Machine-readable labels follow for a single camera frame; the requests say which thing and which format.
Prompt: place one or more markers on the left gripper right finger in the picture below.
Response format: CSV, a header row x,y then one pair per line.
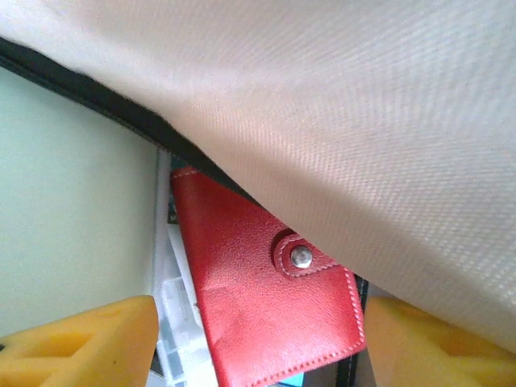
x,y
435,354

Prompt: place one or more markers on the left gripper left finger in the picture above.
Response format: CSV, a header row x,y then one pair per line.
x,y
72,346

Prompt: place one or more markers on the clear plastic box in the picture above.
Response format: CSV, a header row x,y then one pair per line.
x,y
177,322

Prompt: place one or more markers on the mint green glasses case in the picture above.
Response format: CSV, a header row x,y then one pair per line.
x,y
72,201

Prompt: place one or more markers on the red leather wallet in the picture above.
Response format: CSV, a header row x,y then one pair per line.
x,y
258,314

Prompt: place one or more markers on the beige canvas student bag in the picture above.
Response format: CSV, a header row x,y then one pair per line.
x,y
322,121

